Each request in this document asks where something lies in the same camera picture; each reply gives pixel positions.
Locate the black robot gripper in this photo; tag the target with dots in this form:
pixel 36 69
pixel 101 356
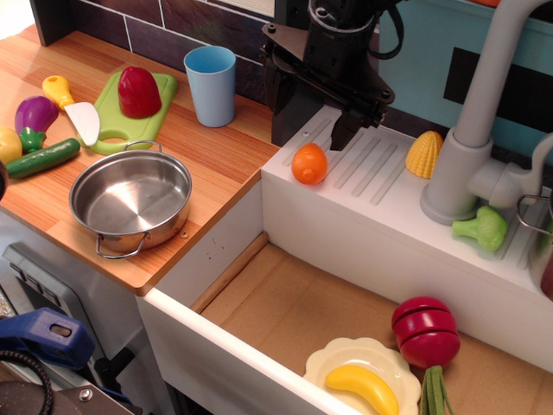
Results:
pixel 333 63

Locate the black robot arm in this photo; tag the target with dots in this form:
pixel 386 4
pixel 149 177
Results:
pixel 388 34

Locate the orange toy carrot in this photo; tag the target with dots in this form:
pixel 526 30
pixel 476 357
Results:
pixel 309 164

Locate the stainless steel pan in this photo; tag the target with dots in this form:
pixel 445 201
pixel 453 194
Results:
pixel 132 201

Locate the silver pot at right edge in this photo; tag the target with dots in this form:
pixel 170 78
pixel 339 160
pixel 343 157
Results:
pixel 540 251

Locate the light blue plastic cup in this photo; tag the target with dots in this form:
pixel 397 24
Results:
pixel 211 77

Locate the yellow toy corn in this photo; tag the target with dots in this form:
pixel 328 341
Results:
pixel 423 154

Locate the white toy sink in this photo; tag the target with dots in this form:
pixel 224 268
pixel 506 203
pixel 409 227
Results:
pixel 289 268

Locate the grey toy faucet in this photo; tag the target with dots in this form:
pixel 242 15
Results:
pixel 465 172

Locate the green plastic cutting board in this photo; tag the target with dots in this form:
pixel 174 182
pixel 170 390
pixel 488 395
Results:
pixel 118 130

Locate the red toy pepper half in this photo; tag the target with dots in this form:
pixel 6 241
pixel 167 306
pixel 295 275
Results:
pixel 138 93

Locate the green toy broccoli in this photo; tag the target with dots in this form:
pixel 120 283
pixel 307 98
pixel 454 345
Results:
pixel 488 228

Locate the cream flower shaped plate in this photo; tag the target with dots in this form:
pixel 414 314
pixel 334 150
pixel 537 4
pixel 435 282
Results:
pixel 371 354

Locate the green toy cucumber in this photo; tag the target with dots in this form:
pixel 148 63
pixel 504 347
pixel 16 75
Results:
pixel 43 159

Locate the red toy radish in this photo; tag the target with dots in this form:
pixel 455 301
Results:
pixel 427 337

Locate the yellow toy banana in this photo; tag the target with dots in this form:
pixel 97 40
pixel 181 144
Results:
pixel 365 383

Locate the purple toy eggplant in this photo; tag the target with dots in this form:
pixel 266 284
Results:
pixel 33 117

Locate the yellow toy lemon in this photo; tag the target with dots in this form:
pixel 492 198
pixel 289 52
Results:
pixel 10 145

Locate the blue plastic clamp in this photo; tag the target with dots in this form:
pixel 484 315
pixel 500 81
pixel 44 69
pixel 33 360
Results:
pixel 50 336

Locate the yellow handled toy knife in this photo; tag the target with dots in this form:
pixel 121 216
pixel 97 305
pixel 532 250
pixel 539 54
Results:
pixel 84 115

